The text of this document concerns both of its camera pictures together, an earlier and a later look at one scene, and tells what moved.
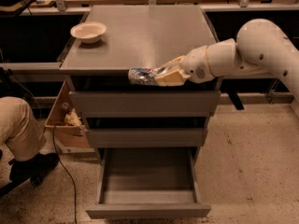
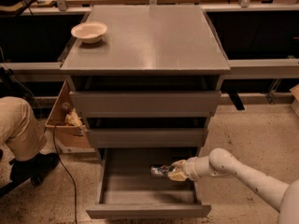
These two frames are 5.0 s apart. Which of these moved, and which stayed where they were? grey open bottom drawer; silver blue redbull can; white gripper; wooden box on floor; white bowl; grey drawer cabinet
Moved: white gripper; silver blue redbull can
Stayed: white bowl; wooden box on floor; grey drawer cabinet; grey open bottom drawer
